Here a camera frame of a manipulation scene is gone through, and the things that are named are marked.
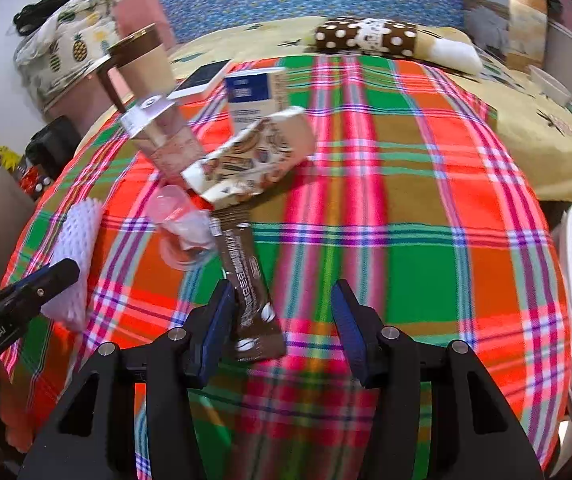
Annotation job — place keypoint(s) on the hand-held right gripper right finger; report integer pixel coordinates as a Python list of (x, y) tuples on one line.
[(348, 330)]

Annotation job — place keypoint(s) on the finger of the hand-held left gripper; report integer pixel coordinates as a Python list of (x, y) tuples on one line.
[(60, 275), (25, 279)]

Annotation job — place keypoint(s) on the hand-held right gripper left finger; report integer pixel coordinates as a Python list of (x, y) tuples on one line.
[(215, 330)]

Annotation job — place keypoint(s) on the white foam fruit net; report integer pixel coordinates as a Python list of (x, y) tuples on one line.
[(78, 240)]

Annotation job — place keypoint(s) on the brown snack packet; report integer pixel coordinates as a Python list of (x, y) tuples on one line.
[(246, 280)]

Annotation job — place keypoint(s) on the clear plastic cup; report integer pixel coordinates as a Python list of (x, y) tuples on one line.
[(180, 230)]

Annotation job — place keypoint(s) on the plaid cloth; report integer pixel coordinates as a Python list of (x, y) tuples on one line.
[(391, 210)]

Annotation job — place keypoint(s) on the black bag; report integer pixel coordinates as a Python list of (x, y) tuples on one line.
[(50, 147)]

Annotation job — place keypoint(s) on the pink storage box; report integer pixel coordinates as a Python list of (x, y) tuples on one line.
[(90, 110)]

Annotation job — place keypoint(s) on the white cookie package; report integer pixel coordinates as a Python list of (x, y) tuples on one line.
[(251, 160)]

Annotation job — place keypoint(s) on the clear pink box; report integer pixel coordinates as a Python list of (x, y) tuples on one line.
[(165, 135)]

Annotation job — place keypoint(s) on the pineapple print bag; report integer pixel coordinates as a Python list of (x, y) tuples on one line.
[(70, 50)]

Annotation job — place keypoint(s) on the pink brown lidded jug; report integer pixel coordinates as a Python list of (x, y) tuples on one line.
[(145, 65)]

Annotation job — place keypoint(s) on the blue and white box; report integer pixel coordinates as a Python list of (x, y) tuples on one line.
[(256, 95)]

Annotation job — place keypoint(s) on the white smartphone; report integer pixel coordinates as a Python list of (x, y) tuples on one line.
[(203, 80)]

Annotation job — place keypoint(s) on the yellow bed sheet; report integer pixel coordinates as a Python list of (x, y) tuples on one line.
[(531, 150)]

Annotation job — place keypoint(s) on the black clothes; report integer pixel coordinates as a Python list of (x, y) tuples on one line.
[(55, 2)]

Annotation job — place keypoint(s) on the brown polka dot pillow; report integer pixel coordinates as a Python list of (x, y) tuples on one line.
[(376, 35)]

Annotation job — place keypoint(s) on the white bowl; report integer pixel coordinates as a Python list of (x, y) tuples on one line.
[(548, 85)]

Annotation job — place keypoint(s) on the bedding package box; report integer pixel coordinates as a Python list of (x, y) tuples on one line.
[(501, 15)]

